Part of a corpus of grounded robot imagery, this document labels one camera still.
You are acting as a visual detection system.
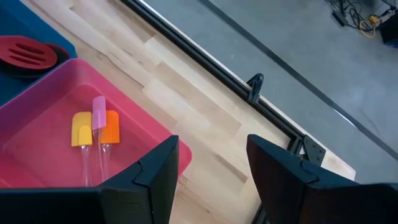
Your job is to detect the black corner plate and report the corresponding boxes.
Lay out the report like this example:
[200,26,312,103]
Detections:
[303,135,326,167]

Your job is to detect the black floor cables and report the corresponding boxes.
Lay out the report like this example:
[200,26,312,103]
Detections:
[323,0,398,40]

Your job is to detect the yellow silicone spatula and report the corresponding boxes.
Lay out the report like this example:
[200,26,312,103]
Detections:
[70,111,93,187]

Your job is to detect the teal blue plastic bin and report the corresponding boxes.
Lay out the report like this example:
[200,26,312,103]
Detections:
[0,0,78,106]

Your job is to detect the black table edge rail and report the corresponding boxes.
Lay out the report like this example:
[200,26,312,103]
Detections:
[119,0,327,224]

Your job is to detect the orange silicone spatula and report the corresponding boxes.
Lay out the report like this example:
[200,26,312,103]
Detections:
[99,110,121,183]

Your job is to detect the black rail bracket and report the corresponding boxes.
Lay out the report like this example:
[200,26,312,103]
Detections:
[247,73,264,105]

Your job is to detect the black computer tower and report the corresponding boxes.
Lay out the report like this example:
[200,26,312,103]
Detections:
[378,17,398,49]

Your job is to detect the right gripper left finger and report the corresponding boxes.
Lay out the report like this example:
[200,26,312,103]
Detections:
[0,136,180,224]

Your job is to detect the black power brick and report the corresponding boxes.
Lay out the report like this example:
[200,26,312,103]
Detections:
[331,11,349,27]

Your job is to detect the yellow floor cable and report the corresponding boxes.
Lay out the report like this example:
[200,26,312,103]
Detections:
[359,15,382,39]

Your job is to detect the pink translucent plastic bin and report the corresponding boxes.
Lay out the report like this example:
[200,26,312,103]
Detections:
[0,58,193,189]

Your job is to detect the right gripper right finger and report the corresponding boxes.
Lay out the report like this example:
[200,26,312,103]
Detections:
[247,134,398,224]

